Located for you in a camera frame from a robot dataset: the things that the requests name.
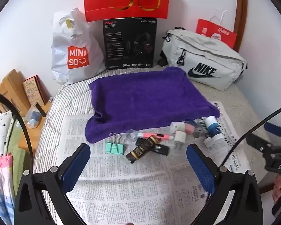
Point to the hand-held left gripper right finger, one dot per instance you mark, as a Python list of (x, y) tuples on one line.
[(201, 168)]

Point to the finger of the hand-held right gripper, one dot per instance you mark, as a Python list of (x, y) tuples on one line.
[(275, 129), (260, 144)]

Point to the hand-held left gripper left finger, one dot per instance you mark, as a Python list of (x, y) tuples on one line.
[(76, 168)]

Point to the white cylinder cap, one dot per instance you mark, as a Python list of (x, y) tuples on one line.
[(208, 143)]

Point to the white charger plug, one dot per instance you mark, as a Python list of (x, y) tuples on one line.
[(179, 138)]

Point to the blue white balm bottle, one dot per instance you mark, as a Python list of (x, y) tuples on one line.
[(213, 129)]

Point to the green binder clip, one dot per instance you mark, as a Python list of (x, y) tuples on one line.
[(113, 147)]

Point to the pink jar clear lid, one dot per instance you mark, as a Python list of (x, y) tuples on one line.
[(190, 127)]

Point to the small white jar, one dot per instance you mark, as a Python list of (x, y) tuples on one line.
[(178, 126)]

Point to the pink pen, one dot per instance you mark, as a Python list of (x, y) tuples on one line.
[(154, 136)]

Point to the small clear plastic cup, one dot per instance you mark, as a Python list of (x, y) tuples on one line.
[(131, 136)]

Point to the person's right hand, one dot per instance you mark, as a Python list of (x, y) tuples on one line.
[(277, 189)]

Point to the wooden nightstand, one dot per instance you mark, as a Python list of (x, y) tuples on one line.
[(36, 136)]

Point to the green cloth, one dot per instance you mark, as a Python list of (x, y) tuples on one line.
[(18, 164)]

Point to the newspaper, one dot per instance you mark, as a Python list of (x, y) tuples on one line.
[(131, 192)]

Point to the clear plastic box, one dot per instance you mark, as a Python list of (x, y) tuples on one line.
[(32, 118)]

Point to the pink patterned cloth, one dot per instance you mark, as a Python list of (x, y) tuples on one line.
[(2, 192)]

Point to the white dotted cloth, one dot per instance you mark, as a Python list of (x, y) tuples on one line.
[(2, 131)]

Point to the patterned book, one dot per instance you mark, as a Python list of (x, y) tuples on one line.
[(34, 89)]

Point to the purple towel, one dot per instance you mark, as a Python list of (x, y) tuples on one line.
[(142, 93)]

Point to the wooden rack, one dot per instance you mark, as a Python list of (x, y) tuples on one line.
[(9, 89)]

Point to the white Nike bag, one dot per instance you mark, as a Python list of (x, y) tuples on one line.
[(201, 51)]

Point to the white plastic shopping bag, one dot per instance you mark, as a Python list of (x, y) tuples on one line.
[(60, 58)]

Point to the black headphone box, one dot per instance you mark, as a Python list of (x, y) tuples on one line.
[(121, 51)]

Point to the dark wooden bed frame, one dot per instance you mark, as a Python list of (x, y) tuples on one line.
[(242, 9)]

